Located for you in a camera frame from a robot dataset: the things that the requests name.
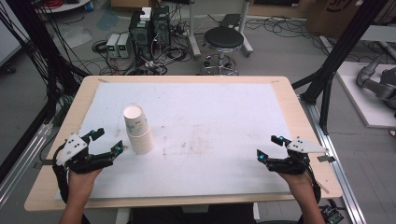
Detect grey power supply unit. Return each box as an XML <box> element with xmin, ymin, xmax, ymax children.
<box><xmin>106</xmin><ymin>33</ymin><xmax>121</xmax><ymax>59</ymax></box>
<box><xmin>117</xmin><ymin>33</ymin><xmax>134</xmax><ymax>60</ymax></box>

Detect black computer tower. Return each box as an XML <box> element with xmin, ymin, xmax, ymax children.
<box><xmin>128</xmin><ymin>8</ymin><xmax>154</xmax><ymax>62</ymax></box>
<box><xmin>151</xmin><ymin>5</ymin><xmax>172</xmax><ymax>49</ymax></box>

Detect cardboard box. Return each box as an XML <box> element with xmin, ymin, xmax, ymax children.
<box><xmin>304</xmin><ymin>0</ymin><xmax>396</xmax><ymax>39</ymax></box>

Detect black round stool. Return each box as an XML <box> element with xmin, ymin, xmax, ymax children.
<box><xmin>200</xmin><ymin>26</ymin><xmax>246</xmax><ymax>77</ymax></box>

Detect person's left hand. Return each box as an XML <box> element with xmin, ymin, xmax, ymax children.
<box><xmin>67</xmin><ymin>167</ymin><xmax>104</xmax><ymax>201</ymax></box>

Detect white floor board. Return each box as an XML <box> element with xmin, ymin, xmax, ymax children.
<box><xmin>335</xmin><ymin>61</ymin><xmax>396</xmax><ymax>130</ymax></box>

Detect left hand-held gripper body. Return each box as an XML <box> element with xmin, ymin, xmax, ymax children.
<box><xmin>55</xmin><ymin>133</ymin><xmax>115</xmax><ymax>175</ymax></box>

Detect person's dark lap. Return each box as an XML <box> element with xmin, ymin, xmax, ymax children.
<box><xmin>130</xmin><ymin>203</ymin><xmax>258</xmax><ymax>224</ymax></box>

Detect white table mat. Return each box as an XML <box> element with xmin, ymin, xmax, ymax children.
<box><xmin>54</xmin><ymin>82</ymin><xmax>293</xmax><ymax>201</ymax></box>

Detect white box on tower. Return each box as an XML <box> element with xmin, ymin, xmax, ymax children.
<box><xmin>139</xmin><ymin>7</ymin><xmax>153</xmax><ymax>22</ymax></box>

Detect stack of white paper cups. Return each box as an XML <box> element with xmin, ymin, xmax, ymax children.
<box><xmin>122</xmin><ymin>105</ymin><xmax>155</xmax><ymax>156</ymax></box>

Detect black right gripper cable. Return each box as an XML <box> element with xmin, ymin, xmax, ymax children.
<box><xmin>306</xmin><ymin>164</ymin><xmax>322</xmax><ymax>203</ymax></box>

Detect black metal frame with cables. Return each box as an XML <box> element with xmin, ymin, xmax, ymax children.
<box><xmin>0</xmin><ymin>0</ymin><xmax>92</xmax><ymax>185</ymax></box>

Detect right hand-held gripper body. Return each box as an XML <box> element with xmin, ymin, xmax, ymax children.
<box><xmin>266</xmin><ymin>135</ymin><xmax>330</xmax><ymax>175</ymax></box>

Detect white stand leg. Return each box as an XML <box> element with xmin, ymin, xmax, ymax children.
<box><xmin>237</xmin><ymin>0</ymin><xmax>254</xmax><ymax>58</ymax></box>
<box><xmin>186</xmin><ymin>0</ymin><xmax>202</xmax><ymax>60</ymax></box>

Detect green circuit board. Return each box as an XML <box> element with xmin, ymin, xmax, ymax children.
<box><xmin>318</xmin><ymin>203</ymin><xmax>346</xmax><ymax>224</ymax></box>

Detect person's right hand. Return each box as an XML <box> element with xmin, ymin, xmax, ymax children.
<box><xmin>277</xmin><ymin>171</ymin><xmax>314</xmax><ymax>196</ymax></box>

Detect tangle of floor cables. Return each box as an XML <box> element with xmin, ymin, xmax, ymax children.
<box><xmin>92</xmin><ymin>18</ymin><xmax>194</xmax><ymax>77</ymax></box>

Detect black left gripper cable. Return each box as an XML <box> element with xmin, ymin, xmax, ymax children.
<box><xmin>51</xmin><ymin>148</ymin><xmax>72</xmax><ymax>205</ymax></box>

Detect white table leg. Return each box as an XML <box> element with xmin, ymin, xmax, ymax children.
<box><xmin>115</xmin><ymin>206</ymin><xmax>133</xmax><ymax>224</ymax></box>

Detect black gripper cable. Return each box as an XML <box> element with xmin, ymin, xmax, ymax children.
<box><xmin>51</xmin><ymin>148</ymin><xmax>72</xmax><ymax>205</ymax></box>
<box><xmin>306</xmin><ymin>164</ymin><xmax>322</xmax><ymax>203</ymax></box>

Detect black metal frame post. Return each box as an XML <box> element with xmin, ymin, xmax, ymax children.
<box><xmin>291</xmin><ymin>0</ymin><xmax>390</xmax><ymax>135</ymax></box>

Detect black flat pad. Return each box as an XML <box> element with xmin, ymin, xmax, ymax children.
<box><xmin>219</xmin><ymin>13</ymin><xmax>242</xmax><ymax>29</ymax></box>

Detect aluminium floor rail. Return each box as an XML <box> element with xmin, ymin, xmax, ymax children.
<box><xmin>300</xmin><ymin>96</ymin><xmax>368</xmax><ymax>224</ymax></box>
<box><xmin>0</xmin><ymin>122</ymin><xmax>54</xmax><ymax>209</ymax></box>

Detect black tape piece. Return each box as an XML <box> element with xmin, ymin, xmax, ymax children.
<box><xmin>33</xmin><ymin>159</ymin><xmax>57</xmax><ymax>171</ymax></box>
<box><xmin>317</xmin><ymin>154</ymin><xmax>337</xmax><ymax>163</ymax></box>

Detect light wooden table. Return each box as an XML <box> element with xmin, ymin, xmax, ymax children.
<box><xmin>23</xmin><ymin>75</ymin><xmax>344</xmax><ymax>213</ymax></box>

